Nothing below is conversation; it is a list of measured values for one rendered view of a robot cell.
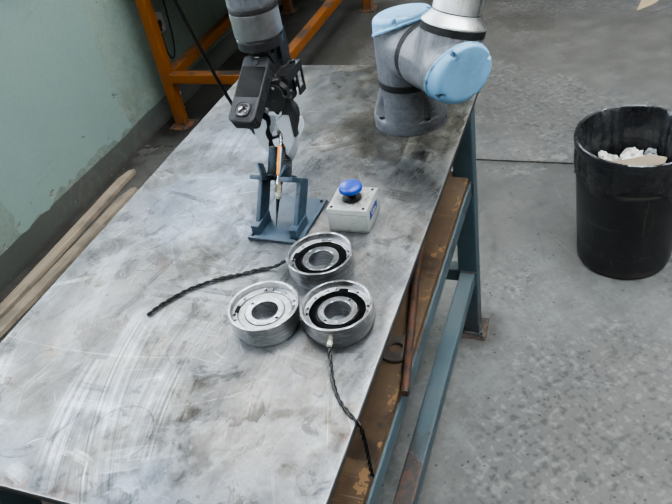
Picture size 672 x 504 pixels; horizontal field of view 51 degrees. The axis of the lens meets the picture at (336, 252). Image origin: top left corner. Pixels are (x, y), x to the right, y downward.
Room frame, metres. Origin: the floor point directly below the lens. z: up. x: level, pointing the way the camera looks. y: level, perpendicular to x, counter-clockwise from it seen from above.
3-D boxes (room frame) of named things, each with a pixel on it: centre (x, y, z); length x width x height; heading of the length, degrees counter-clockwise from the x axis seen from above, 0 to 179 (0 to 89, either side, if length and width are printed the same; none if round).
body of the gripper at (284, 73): (1.07, 0.05, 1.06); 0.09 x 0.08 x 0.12; 152
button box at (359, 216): (0.99, -0.05, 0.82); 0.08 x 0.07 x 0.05; 154
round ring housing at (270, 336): (0.77, 0.12, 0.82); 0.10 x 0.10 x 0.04
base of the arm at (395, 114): (1.30, -0.21, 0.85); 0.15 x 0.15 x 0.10
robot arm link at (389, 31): (1.29, -0.21, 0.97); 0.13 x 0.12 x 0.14; 20
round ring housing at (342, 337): (0.74, 0.01, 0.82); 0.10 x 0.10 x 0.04
